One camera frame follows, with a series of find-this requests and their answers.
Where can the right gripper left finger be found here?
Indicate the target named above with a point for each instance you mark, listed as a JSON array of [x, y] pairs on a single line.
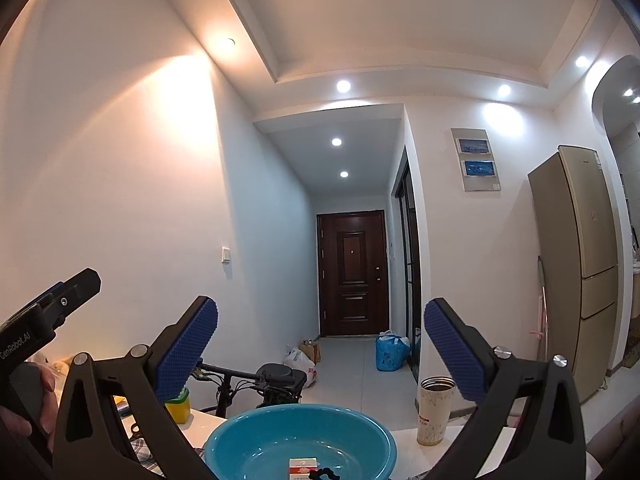
[[90, 439]]

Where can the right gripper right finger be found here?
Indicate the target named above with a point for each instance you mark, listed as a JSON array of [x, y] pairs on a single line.
[[549, 441]]

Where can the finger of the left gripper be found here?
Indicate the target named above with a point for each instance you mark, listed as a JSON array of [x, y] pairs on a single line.
[[63, 298]]

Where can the red white cigarette pack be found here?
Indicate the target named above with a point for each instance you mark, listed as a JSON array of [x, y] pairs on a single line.
[[303, 468]]

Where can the person left hand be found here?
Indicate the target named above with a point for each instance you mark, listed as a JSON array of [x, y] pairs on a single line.
[[14, 464]]

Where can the yellow green container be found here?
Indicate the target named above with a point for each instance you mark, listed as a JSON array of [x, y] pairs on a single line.
[[179, 408]]

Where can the plaid blue shirt cloth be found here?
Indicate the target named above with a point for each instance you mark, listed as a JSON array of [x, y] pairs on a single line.
[[145, 457]]

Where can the floral beige tumbler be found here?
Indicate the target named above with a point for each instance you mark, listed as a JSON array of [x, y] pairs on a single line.
[[435, 398]]

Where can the blue plastic basin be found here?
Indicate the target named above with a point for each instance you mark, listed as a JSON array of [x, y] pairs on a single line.
[[260, 444]]

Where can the blue shopping bag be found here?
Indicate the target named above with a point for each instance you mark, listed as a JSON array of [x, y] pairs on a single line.
[[391, 351]]

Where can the black framed glass door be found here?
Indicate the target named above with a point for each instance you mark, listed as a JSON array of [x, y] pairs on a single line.
[[403, 193]]

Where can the beige refrigerator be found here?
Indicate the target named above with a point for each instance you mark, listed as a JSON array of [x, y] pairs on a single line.
[[578, 254]]

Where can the dark brown entrance door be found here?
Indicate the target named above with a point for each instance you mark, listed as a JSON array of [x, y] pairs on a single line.
[[354, 299]]

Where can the electrical panel box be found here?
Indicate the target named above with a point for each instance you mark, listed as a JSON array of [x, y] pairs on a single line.
[[476, 158]]

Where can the bicycle handlebar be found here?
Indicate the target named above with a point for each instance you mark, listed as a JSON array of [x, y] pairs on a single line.
[[275, 383]]

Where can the white light switch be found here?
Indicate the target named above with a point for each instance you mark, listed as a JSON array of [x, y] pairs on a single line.
[[225, 255]]

